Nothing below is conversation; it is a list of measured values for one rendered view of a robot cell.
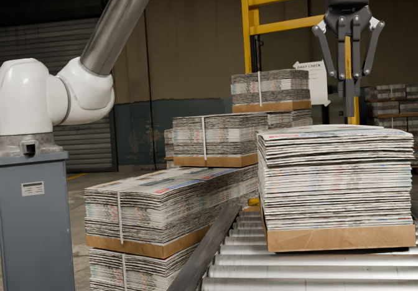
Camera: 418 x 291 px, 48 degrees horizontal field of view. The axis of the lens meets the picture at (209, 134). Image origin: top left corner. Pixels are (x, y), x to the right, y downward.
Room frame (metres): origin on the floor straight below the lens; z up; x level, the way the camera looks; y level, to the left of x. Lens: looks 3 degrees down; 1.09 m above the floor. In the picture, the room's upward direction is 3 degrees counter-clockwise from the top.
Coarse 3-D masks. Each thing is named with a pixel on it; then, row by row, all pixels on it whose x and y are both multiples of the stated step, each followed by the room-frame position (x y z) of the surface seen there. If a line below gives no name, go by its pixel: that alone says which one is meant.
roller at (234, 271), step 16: (208, 272) 0.85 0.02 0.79; (224, 272) 0.85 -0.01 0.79; (240, 272) 0.84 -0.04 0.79; (256, 272) 0.84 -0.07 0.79; (272, 272) 0.83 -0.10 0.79; (288, 272) 0.83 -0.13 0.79; (304, 272) 0.82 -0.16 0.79; (320, 272) 0.81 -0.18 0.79; (336, 272) 0.81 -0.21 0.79; (352, 272) 0.80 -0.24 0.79; (368, 272) 0.80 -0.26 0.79; (384, 272) 0.80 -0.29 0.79; (400, 272) 0.79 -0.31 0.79; (416, 272) 0.79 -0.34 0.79
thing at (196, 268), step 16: (224, 208) 1.37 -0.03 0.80; (240, 208) 1.36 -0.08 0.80; (224, 224) 1.18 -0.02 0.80; (208, 240) 1.04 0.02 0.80; (224, 240) 1.05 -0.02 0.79; (192, 256) 0.93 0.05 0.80; (208, 256) 0.93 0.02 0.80; (192, 272) 0.84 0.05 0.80; (176, 288) 0.77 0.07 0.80; (192, 288) 0.76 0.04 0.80
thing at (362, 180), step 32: (288, 160) 0.90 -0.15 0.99; (320, 160) 0.91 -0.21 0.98; (352, 160) 0.90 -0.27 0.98; (384, 160) 0.90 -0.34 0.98; (288, 192) 0.91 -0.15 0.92; (320, 192) 0.91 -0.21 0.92; (352, 192) 0.90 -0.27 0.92; (384, 192) 0.90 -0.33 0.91; (288, 224) 0.91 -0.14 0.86; (320, 224) 0.90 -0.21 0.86; (352, 224) 0.90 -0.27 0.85; (384, 224) 0.90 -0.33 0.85
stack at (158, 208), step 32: (96, 192) 1.71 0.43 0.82; (128, 192) 1.62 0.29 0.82; (160, 192) 1.57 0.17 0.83; (192, 192) 1.70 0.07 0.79; (224, 192) 1.90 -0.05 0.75; (256, 192) 2.13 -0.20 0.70; (96, 224) 1.71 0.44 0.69; (128, 224) 1.62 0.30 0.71; (160, 224) 1.54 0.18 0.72; (192, 224) 1.69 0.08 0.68; (96, 256) 1.72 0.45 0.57; (128, 256) 1.64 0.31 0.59; (96, 288) 1.72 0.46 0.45; (128, 288) 1.64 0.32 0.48; (160, 288) 1.56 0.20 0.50
